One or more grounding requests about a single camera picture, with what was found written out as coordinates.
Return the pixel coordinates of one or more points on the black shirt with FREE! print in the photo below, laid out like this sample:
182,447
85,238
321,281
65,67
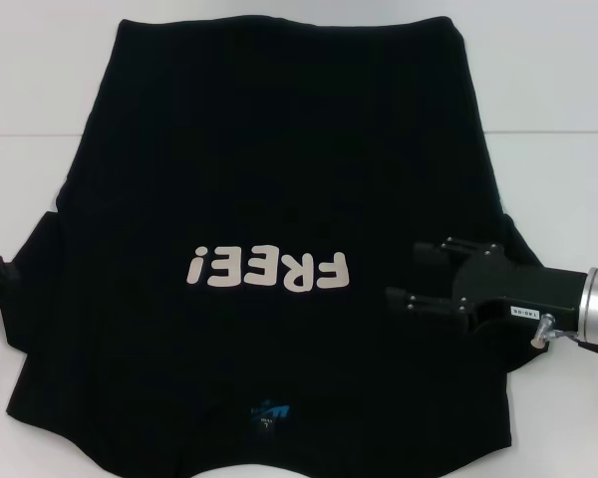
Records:
259,164

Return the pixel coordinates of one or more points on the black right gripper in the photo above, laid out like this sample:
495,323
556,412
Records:
528,289

